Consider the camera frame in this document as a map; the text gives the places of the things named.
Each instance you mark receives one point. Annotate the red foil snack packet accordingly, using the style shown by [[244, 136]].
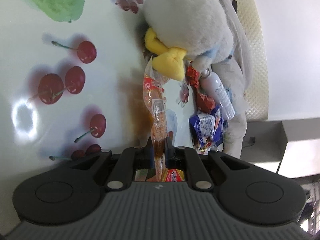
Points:
[[203, 102]]

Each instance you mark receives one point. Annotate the white duck plush toy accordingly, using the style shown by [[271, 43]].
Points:
[[187, 17]]

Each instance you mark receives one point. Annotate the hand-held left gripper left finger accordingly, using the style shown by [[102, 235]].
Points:
[[150, 155]]

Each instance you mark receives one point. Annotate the grey duvet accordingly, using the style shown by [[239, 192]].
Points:
[[240, 80]]

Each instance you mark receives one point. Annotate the cream quilted headboard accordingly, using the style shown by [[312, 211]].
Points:
[[257, 55]]

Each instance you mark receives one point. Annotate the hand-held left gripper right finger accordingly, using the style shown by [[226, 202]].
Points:
[[168, 155]]

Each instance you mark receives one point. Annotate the white spray bottle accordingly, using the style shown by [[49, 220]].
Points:
[[220, 95]]

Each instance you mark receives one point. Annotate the black wall socket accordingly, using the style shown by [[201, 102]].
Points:
[[252, 140]]

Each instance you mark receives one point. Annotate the clear orange snack packet red logo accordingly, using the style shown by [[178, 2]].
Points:
[[156, 105]]

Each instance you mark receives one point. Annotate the blue snack packet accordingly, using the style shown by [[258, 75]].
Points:
[[205, 127]]

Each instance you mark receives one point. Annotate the grey wall cabinet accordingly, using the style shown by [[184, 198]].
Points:
[[295, 150]]

